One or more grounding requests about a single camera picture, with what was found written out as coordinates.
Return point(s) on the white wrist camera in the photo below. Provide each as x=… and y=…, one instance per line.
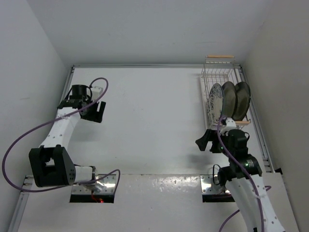
x=229, y=125
x=96, y=92

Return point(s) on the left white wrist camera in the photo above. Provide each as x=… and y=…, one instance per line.
x=96, y=92

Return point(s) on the blue floral white plate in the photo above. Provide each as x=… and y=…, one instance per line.
x=215, y=103

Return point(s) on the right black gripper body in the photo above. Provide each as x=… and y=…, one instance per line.
x=216, y=147

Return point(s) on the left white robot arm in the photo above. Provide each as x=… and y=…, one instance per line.
x=50, y=163

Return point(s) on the metal base plate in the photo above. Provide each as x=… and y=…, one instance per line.
x=105, y=186
x=210, y=187

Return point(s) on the white wire dish rack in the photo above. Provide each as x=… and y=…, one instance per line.
x=219, y=69

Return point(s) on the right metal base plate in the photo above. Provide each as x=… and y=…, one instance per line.
x=210, y=187

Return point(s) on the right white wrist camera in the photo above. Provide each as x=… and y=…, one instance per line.
x=229, y=125

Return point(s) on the black checkered rim plate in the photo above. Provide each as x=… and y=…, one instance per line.
x=243, y=93

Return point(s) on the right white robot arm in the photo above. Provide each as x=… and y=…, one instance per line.
x=241, y=180

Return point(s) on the silver rimmed cream plate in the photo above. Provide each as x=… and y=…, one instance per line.
x=230, y=99

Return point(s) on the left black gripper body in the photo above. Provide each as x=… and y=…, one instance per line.
x=91, y=113

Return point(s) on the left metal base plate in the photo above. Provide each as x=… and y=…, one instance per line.
x=105, y=186

